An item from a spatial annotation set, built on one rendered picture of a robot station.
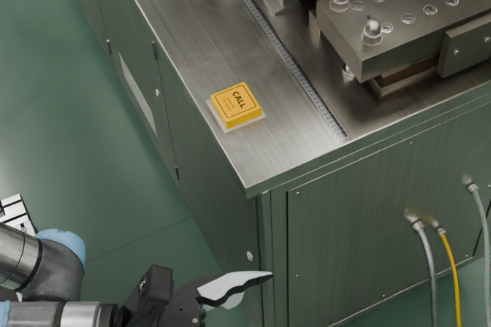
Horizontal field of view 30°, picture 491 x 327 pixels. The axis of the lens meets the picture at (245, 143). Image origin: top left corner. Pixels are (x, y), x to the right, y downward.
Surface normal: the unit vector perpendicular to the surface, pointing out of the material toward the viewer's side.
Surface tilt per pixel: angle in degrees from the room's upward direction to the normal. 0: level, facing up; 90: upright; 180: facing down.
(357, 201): 90
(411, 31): 0
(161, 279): 28
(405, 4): 0
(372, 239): 90
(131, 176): 0
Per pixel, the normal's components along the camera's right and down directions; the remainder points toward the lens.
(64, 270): 0.64, -0.32
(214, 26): -0.04, -0.58
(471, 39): 0.44, 0.72
